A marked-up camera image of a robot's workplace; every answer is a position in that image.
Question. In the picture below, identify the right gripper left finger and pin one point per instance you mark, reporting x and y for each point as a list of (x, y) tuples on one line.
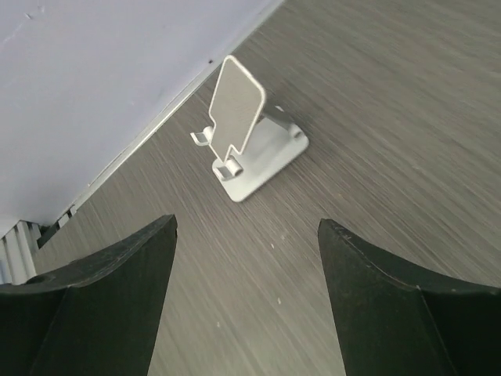
[(98, 315)]

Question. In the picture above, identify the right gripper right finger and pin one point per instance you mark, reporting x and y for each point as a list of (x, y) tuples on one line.
[(393, 317)]

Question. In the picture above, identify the silver folding phone stand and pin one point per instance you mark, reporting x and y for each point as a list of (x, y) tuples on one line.
[(252, 139)]

